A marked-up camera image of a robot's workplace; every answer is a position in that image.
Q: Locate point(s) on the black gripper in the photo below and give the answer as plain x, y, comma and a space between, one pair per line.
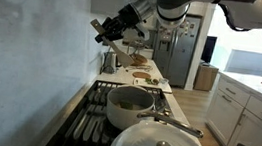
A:
114, 27

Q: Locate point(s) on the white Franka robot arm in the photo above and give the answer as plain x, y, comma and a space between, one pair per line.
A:
213, 2

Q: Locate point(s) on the white open shelf unit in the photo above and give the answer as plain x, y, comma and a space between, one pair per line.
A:
147, 53

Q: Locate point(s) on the white chopping board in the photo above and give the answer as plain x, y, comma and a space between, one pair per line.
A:
166, 88

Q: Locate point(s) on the black gas stove cooktop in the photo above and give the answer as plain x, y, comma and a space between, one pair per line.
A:
80, 127

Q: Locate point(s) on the large white pot lid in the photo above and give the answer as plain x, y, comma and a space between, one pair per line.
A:
135, 144

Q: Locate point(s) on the stainless electric kettle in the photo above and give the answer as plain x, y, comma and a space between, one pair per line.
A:
108, 63

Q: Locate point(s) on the round cork trivet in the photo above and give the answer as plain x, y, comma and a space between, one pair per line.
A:
141, 75

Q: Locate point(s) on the small green broccoli floret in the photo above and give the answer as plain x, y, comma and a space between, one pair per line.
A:
148, 81

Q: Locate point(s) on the brown vegetable piece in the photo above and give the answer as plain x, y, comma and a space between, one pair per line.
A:
155, 81

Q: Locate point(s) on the stainless steel refrigerator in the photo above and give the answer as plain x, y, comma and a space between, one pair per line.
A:
177, 51

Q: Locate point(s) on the small clear glass cup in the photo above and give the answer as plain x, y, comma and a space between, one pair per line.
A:
164, 80

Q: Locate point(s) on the cooked vegetable rice mix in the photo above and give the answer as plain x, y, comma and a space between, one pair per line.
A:
128, 105

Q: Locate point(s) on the black flat screen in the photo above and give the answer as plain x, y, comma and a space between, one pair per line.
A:
208, 49

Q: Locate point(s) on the wooden bin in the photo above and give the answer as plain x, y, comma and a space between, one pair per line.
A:
206, 78

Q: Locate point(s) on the white kitchen island cabinet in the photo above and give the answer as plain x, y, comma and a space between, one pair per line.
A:
250, 111

